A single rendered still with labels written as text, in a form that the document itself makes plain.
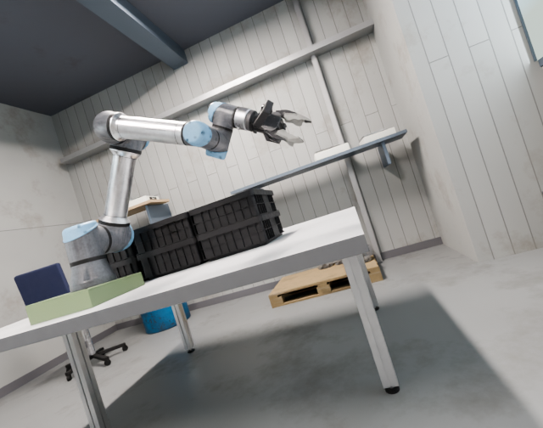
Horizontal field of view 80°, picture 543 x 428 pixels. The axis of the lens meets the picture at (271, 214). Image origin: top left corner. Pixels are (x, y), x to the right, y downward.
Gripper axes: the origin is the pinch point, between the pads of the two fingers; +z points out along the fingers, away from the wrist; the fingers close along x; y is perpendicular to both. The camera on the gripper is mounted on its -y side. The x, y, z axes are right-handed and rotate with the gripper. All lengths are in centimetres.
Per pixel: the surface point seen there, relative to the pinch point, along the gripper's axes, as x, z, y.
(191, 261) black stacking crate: 52, -36, 35
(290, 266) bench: 43.6, 15.1, -18.0
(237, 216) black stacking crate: 28.7, -22.1, 28.8
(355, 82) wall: -184, -36, 211
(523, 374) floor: 45, 92, 51
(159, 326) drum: 133, -150, 244
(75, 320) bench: 77, -37, -11
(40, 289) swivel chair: 126, -223, 151
